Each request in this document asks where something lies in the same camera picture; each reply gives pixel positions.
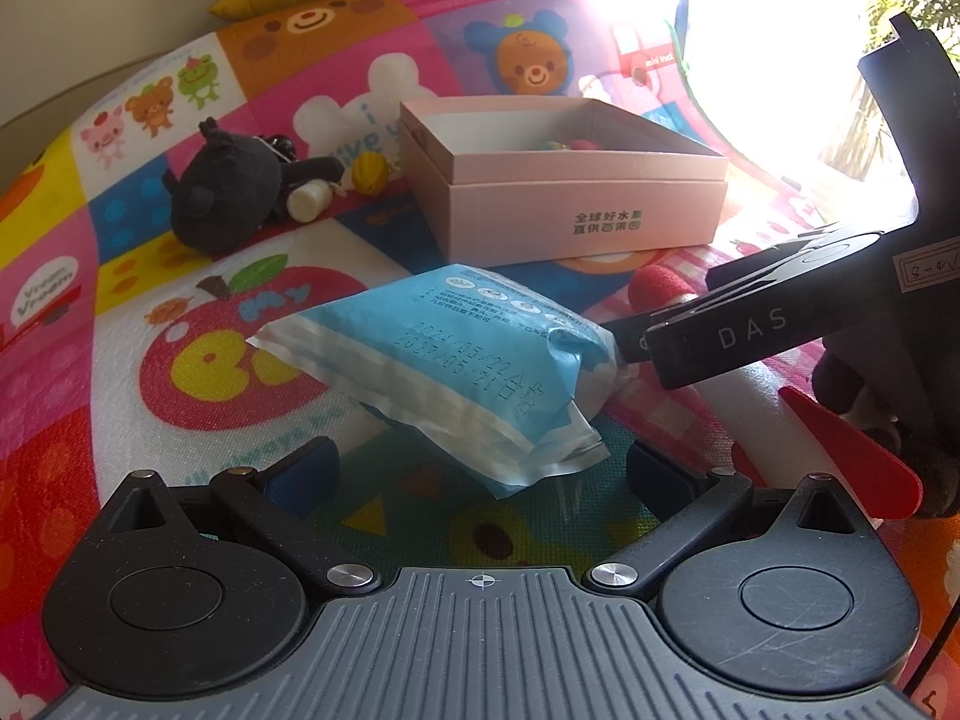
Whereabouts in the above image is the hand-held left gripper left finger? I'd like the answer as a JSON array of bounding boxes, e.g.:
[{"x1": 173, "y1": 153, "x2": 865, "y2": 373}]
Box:
[{"x1": 105, "y1": 436, "x2": 383, "y2": 597}]

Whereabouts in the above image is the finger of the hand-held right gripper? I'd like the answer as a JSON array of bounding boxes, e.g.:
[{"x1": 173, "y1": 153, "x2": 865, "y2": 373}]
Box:
[
  {"x1": 598, "y1": 310, "x2": 667, "y2": 374},
  {"x1": 705, "y1": 235, "x2": 809, "y2": 296}
]

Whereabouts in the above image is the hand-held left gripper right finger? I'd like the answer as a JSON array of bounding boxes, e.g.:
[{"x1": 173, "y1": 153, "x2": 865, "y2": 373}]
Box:
[{"x1": 581, "y1": 439, "x2": 875, "y2": 605}]

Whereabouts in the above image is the pink cardboard box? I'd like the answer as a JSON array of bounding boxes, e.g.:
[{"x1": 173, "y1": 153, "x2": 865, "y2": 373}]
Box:
[{"x1": 397, "y1": 96, "x2": 730, "y2": 265}]

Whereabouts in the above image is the blue white wipes packet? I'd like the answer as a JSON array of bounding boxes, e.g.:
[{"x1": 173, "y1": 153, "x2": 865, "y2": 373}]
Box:
[{"x1": 246, "y1": 262, "x2": 620, "y2": 500}]

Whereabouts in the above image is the small white bottle red cap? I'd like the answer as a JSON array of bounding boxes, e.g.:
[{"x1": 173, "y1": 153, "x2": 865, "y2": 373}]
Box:
[{"x1": 287, "y1": 180, "x2": 333, "y2": 224}]

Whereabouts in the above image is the black plush toy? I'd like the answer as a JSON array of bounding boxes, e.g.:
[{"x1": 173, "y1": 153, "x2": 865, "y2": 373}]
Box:
[{"x1": 161, "y1": 118, "x2": 338, "y2": 254}]

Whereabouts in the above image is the yellow ribbed toy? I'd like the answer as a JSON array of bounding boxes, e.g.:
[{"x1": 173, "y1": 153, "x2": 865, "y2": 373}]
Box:
[{"x1": 352, "y1": 152, "x2": 389, "y2": 196}]

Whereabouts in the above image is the person's right hand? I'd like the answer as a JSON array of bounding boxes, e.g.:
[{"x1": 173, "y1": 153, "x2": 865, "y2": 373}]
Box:
[{"x1": 814, "y1": 330, "x2": 960, "y2": 520}]

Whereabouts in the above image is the colourful cartoon play mat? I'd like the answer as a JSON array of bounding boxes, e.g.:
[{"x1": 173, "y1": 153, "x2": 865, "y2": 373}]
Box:
[{"x1": 0, "y1": 0, "x2": 960, "y2": 700}]

